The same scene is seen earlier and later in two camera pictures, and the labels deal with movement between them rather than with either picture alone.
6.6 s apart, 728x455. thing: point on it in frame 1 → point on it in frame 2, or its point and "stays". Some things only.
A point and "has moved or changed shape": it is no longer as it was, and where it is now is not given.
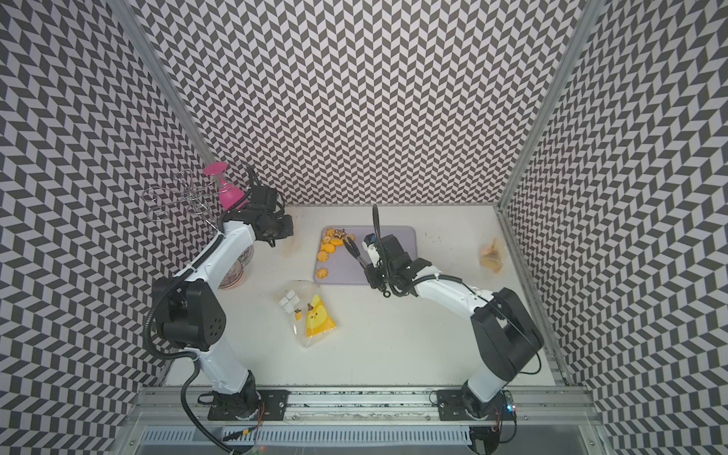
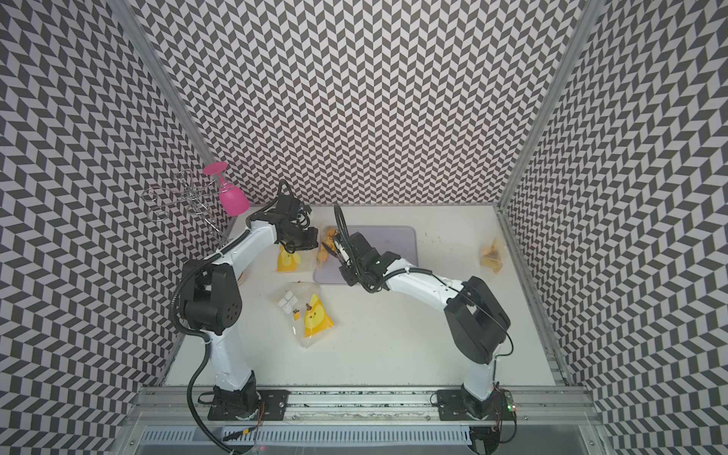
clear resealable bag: [492, 255] stays
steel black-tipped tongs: [354, 250] has moved or changed shape
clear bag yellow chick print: [308, 310] stays
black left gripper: [287, 228] → [312, 241]
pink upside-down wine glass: [230, 195] stays
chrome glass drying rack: [183, 192] stays
